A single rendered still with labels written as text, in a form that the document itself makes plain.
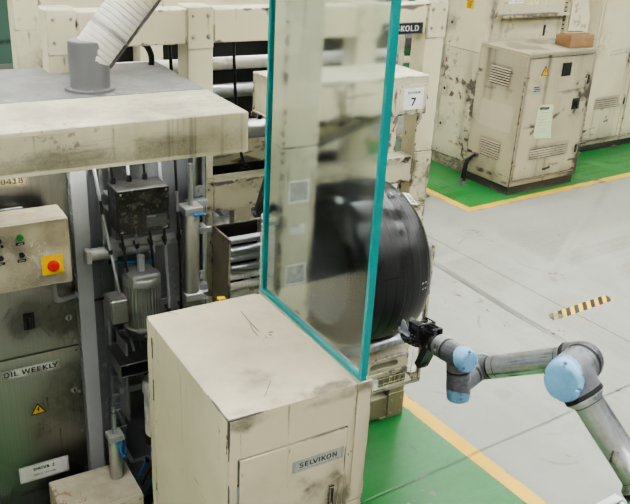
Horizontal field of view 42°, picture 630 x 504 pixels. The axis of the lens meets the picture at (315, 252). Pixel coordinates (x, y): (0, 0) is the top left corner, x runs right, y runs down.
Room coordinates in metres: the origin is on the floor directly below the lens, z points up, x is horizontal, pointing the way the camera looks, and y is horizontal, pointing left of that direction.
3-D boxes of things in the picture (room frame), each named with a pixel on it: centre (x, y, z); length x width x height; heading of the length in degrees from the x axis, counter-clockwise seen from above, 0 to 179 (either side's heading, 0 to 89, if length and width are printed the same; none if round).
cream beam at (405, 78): (2.95, -0.07, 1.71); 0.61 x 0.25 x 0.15; 122
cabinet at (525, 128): (7.28, -1.88, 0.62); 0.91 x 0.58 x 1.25; 125
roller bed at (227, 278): (2.84, 0.27, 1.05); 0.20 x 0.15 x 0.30; 122
